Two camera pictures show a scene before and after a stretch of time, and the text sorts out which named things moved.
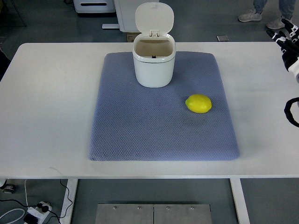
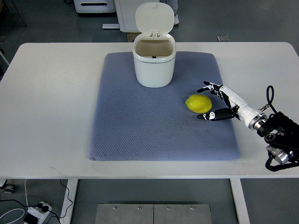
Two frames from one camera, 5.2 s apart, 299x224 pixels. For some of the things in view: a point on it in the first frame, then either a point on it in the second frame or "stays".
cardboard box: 131,36 stays
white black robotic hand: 289,45 -> 239,110
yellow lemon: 198,103 stays
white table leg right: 239,201 stays
